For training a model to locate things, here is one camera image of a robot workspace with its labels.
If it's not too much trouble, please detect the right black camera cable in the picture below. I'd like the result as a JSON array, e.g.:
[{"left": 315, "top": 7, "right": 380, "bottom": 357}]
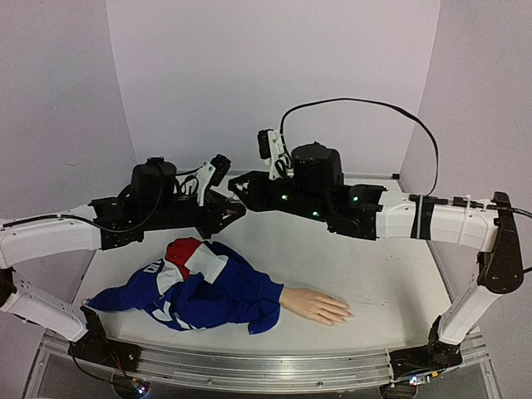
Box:
[{"left": 278, "top": 97, "right": 440, "bottom": 196}]

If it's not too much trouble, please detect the blue red white jacket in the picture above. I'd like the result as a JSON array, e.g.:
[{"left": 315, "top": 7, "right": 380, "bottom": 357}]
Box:
[{"left": 88, "top": 238, "right": 283, "bottom": 335}]

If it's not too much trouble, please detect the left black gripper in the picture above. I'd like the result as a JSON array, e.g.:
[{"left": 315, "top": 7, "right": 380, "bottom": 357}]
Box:
[{"left": 145, "top": 187, "right": 248, "bottom": 238}]

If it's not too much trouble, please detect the aluminium front rail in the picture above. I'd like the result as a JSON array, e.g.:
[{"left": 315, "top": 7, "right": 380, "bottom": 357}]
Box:
[{"left": 24, "top": 312, "right": 501, "bottom": 398}]

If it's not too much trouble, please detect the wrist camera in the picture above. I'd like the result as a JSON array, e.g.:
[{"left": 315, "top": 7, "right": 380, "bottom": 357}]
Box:
[
  {"left": 257, "top": 129, "right": 292, "bottom": 180},
  {"left": 195, "top": 154, "right": 231, "bottom": 207}
]

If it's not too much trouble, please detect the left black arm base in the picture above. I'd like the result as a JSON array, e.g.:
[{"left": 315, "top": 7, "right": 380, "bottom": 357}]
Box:
[{"left": 68, "top": 306, "right": 141, "bottom": 372}]

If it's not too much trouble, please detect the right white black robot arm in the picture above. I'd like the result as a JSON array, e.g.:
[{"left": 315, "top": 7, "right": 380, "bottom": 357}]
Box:
[{"left": 228, "top": 143, "right": 525, "bottom": 346}]

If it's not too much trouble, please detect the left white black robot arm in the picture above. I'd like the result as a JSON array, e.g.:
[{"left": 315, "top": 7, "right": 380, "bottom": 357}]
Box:
[{"left": 1, "top": 155, "right": 245, "bottom": 363}]

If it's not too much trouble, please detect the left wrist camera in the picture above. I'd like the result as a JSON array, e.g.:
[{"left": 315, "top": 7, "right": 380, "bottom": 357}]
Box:
[{"left": 195, "top": 154, "right": 231, "bottom": 207}]

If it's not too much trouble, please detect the mannequin hand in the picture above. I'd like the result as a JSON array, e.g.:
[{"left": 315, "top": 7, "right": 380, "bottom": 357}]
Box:
[{"left": 279, "top": 287, "right": 352, "bottom": 326}]

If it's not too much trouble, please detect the left black base cable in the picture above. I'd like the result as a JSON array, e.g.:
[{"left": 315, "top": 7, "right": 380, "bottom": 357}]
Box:
[{"left": 69, "top": 352, "right": 126, "bottom": 386}]

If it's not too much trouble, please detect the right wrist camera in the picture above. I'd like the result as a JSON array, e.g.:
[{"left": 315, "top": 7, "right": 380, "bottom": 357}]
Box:
[{"left": 257, "top": 129, "right": 292, "bottom": 180}]

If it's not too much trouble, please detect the clear nail polish bottle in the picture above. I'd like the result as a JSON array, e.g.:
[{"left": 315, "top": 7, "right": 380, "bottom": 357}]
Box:
[{"left": 227, "top": 199, "right": 244, "bottom": 207}]

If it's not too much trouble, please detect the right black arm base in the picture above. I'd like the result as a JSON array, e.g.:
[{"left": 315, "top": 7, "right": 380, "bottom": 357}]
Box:
[{"left": 390, "top": 316, "right": 463, "bottom": 382}]

